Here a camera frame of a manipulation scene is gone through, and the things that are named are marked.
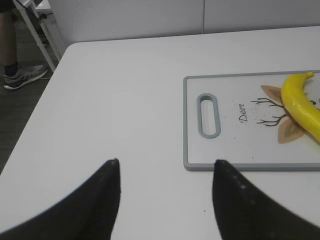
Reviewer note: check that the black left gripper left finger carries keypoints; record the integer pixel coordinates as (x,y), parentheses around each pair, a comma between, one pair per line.
(88,213)

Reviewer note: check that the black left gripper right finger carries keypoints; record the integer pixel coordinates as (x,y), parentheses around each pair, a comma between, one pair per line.
(244,212)

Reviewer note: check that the yellow plastic banana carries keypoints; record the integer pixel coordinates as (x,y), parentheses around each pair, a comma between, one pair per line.
(298,105)

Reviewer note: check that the white cutting board grey rim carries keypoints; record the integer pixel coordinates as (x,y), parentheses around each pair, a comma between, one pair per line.
(240,118)

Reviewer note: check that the person leg with grey sneaker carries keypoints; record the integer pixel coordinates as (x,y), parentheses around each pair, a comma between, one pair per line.
(15,75)

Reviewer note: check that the white metal frame leg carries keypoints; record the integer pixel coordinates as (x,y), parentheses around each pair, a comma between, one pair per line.
(44,16)

